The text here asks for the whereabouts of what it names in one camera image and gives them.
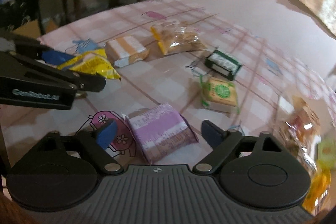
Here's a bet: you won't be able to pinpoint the brown cake clear wrapper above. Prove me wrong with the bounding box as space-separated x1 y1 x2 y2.
273 127 317 177

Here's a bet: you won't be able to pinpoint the light green snack packet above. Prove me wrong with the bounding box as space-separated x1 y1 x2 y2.
317 139 336 169

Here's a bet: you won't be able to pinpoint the purple snack packet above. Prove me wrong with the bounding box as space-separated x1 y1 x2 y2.
125 103 199 165

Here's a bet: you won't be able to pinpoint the small yellow snack packet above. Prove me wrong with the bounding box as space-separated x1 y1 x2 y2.
56 48 121 80

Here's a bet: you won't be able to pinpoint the yellow soft bread packet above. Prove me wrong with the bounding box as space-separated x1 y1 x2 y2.
302 169 331 215

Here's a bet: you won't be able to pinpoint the clear bag brown cookies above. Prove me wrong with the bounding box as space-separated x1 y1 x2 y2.
150 21 207 56

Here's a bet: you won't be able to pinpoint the pink checkered tablecloth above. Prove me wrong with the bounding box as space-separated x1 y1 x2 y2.
1 0 335 164

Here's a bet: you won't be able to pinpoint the dark green snack packet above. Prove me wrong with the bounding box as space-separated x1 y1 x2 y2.
205 50 243 81

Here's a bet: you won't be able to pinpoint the red bean bread clear pack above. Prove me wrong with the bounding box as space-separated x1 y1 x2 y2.
280 95 321 145

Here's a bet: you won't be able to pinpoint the green label biscuit pack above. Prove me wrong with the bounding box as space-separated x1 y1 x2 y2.
199 76 239 113

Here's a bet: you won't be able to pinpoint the cardboard box on floor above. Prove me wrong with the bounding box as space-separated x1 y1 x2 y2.
12 19 60 38

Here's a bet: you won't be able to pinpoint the orange white striped snack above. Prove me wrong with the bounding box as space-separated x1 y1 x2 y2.
104 36 149 68

